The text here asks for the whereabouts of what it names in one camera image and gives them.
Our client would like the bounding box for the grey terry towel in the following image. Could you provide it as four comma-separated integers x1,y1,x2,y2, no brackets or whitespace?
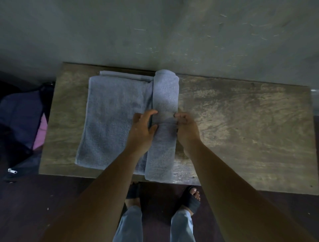
75,69,180,182

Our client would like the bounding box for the person's left hand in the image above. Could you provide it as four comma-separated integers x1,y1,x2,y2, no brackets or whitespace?
126,109,159,157

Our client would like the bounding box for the person's right black sandal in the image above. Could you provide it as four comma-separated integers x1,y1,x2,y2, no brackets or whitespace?
180,186,201,215

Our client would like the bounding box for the person's black sandal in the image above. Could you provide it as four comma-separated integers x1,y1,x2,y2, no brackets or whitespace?
125,182,141,200
180,186,201,215

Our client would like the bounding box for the wooden table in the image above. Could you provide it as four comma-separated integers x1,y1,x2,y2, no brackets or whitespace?
39,62,319,195

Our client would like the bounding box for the dark blue bag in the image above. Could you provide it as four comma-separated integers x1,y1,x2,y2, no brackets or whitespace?
0,81,55,183

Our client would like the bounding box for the person's left leg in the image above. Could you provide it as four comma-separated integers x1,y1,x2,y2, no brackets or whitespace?
112,205,144,242

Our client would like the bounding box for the person's leg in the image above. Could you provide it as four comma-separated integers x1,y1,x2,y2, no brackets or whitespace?
112,205,144,242
170,209,196,242

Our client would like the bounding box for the pink cloth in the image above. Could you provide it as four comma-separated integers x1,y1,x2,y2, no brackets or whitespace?
32,113,48,151

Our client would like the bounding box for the person's right hand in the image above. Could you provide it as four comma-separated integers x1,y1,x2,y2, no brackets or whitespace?
174,112,201,157

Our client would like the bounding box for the person's right forearm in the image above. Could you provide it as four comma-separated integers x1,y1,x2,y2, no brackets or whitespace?
183,140,318,242

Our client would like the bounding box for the person's left forearm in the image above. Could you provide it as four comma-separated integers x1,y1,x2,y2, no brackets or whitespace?
41,147,147,242

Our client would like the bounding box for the person's right leg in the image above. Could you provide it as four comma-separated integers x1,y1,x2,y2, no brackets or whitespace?
170,209,196,242

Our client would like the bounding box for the person's left black sandal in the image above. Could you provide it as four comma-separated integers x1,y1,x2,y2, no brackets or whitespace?
125,182,141,200

